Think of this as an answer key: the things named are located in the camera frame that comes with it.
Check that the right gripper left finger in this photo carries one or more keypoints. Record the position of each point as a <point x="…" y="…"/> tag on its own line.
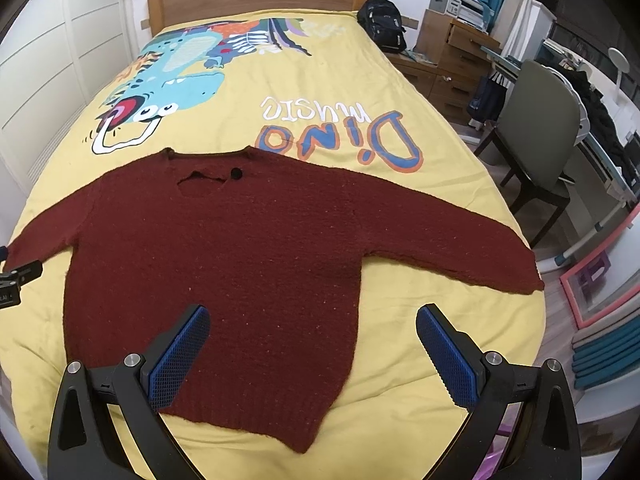
<point x="84" y="443"/>

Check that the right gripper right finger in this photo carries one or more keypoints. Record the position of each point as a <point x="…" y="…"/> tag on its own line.
<point x="521" y="421"/>

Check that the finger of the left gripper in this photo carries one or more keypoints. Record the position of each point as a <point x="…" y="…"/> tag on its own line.
<point x="25" y="274"/>

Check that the dark red knit sweater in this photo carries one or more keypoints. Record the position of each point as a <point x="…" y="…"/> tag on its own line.
<point x="273" y="248"/>

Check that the stacked teal mats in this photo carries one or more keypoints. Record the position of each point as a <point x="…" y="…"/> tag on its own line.
<point x="605" y="350"/>

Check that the pink framed board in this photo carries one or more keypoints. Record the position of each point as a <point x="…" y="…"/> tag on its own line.
<point x="608" y="277"/>

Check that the white wardrobe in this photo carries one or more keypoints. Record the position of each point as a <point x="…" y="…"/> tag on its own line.
<point x="55" y="59"/>

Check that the grey green chair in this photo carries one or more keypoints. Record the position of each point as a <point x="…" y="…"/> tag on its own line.
<point x="535" y="135"/>

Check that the yellow dino print bedspread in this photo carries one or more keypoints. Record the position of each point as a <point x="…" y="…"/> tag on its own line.
<point x="314" y="87"/>

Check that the dark blue hanging bag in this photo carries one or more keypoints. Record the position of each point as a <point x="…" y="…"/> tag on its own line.
<point x="488" y="100"/>

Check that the white desk lamp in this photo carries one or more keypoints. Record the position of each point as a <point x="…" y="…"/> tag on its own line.
<point x="622" y="66"/>

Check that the wooden drawer cabinet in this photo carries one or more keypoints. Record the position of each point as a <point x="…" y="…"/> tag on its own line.
<point x="456" y="59"/>

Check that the black backpack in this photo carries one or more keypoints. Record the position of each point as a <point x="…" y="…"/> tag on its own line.
<point x="381" y="20"/>

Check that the white printer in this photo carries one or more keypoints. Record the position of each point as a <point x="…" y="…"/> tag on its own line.
<point x="471" y="11"/>

